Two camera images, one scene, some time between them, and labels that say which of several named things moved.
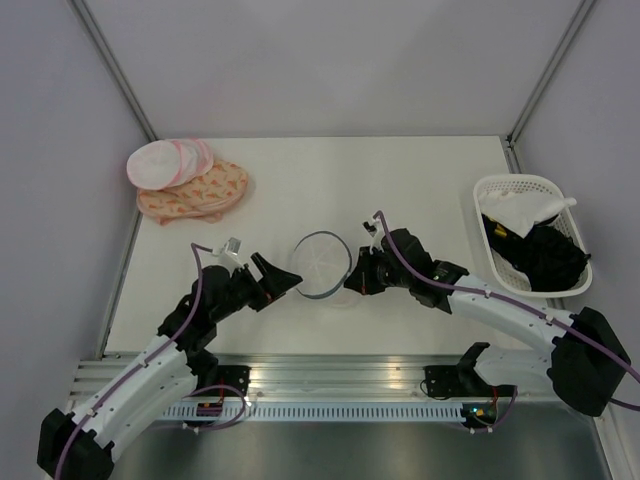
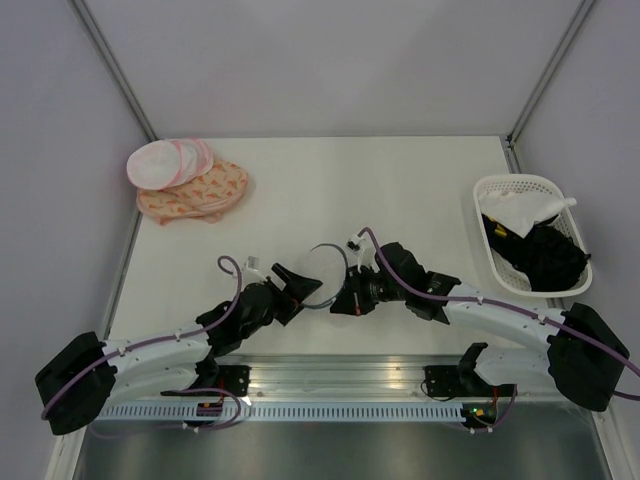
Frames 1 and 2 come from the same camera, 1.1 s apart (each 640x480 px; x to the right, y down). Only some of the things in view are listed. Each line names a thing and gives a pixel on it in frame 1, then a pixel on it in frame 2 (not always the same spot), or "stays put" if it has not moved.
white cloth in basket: (517, 211) stays put
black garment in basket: (549, 256) stays put
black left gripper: (275, 282) -> (297, 289)
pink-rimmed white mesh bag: (168, 162) stays put
